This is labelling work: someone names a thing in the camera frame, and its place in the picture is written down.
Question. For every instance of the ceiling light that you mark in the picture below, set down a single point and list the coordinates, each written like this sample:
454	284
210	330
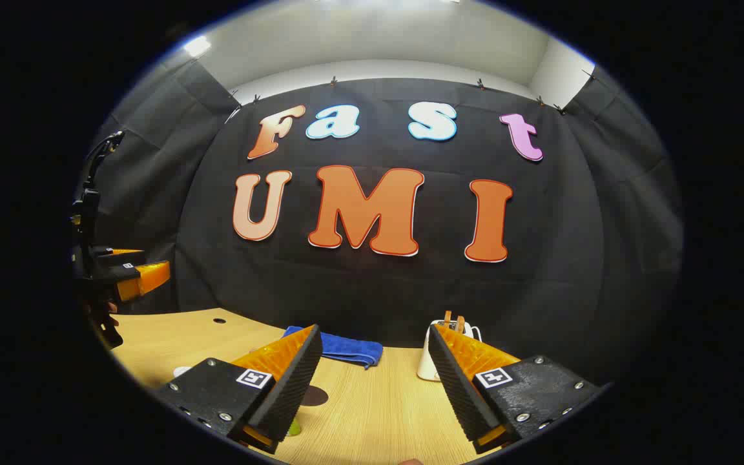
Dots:
196	46

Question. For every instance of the black backdrop cloth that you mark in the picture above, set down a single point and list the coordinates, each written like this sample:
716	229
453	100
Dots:
411	290

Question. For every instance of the blue towel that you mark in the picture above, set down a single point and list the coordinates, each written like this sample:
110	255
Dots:
346	349

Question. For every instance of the small green object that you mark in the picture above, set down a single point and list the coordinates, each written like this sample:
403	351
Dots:
293	427

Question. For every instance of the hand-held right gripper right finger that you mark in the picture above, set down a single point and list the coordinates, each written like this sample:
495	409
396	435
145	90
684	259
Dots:
459	394

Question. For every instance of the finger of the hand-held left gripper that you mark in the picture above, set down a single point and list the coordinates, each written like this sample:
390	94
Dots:
126	254
146	279

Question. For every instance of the white toaster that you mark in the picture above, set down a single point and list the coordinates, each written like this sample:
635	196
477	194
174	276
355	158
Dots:
427	361

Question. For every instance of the dark brown round coaster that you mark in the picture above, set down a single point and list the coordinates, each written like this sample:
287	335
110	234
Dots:
315	396

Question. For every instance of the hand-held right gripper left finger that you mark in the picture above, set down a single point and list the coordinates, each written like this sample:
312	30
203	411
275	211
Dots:
294	387

